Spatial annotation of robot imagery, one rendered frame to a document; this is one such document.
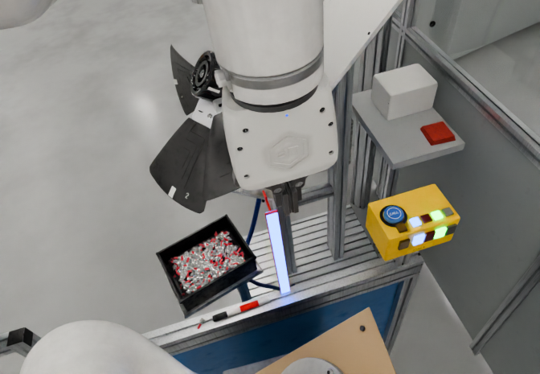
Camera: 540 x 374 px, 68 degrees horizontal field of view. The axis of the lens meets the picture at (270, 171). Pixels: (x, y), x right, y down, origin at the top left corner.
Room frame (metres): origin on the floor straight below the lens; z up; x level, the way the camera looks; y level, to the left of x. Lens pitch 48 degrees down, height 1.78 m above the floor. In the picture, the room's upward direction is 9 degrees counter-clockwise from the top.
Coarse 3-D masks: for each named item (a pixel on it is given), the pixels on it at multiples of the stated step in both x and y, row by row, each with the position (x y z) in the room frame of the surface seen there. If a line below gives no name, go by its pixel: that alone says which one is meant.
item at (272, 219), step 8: (272, 216) 0.43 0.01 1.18; (272, 224) 0.43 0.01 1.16; (272, 232) 0.43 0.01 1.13; (272, 240) 0.43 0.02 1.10; (280, 240) 0.43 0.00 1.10; (272, 248) 0.43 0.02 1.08; (280, 248) 0.43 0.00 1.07; (280, 256) 0.43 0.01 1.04; (280, 264) 0.43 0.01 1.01; (280, 272) 0.43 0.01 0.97; (280, 280) 0.43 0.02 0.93; (280, 288) 0.43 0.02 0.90; (288, 288) 0.43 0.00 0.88
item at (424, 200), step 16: (416, 192) 0.51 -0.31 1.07; (432, 192) 0.50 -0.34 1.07; (368, 208) 0.50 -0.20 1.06; (384, 208) 0.48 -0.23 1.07; (416, 208) 0.47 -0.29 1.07; (432, 208) 0.46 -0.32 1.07; (368, 224) 0.49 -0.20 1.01; (384, 224) 0.44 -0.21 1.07; (432, 224) 0.42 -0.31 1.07; (448, 224) 0.43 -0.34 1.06; (384, 240) 0.42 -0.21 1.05; (432, 240) 0.42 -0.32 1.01; (448, 240) 0.43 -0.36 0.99; (384, 256) 0.41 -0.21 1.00; (400, 256) 0.41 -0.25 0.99
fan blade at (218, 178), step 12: (216, 120) 0.72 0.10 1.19; (216, 132) 0.68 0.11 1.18; (216, 144) 0.65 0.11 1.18; (216, 156) 0.62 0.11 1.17; (228, 156) 0.60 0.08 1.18; (216, 168) 0.58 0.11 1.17; (228, 168) 0.57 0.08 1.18; (204, 180) 0.57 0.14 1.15; (216, 180) 0.56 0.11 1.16; (228, 180) 0.54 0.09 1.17; (204, 192) 0.54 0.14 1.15; (216, 192) 0.53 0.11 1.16; (228, 192) 0.52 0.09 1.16
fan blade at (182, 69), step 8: (176, 56) 1.10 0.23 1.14; (176, 64) 1.10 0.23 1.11; (184, 64) 1.04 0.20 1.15; (176, 72) 1.11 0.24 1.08; (184, 72) 1.04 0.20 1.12; (192, 72) 0.99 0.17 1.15; (184, 80) 1.05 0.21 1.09; (176, 88) 1.12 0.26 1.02; (184, 88) 1.06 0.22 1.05; (184, 96) 1.07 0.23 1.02; (192, 96) 1.03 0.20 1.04; (184, 104) 1.07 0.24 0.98; (192, 104) 1.03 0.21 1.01; (184, 112) 1.07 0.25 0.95; (192, 112) 1.04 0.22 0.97
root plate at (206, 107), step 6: (198, 102) 0.86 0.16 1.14; (204, 102) 0.85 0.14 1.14; (210, 102) 0.85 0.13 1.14; (198, 108) 0.85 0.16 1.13; (204, 108) 0.85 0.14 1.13; (210, 108) 0.84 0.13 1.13; (198, 114) 0.84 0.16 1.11; (204, 114) 0.84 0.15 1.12; (198, 120) 0.83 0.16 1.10; (204, 120) 0.83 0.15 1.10; (210, 120) 0.82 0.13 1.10; (210, 126) 0.81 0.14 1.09
